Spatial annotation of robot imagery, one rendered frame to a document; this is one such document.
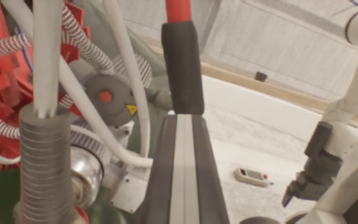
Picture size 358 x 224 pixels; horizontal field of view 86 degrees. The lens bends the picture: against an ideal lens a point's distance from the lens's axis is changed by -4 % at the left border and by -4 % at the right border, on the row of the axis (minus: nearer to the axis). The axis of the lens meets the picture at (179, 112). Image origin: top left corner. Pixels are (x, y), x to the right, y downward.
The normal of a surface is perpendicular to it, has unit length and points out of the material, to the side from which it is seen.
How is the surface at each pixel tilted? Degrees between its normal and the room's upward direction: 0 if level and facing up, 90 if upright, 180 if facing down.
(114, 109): 90
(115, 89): 90
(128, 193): 82
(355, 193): 90
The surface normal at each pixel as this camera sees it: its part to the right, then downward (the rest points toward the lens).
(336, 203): -0.16, 0.44
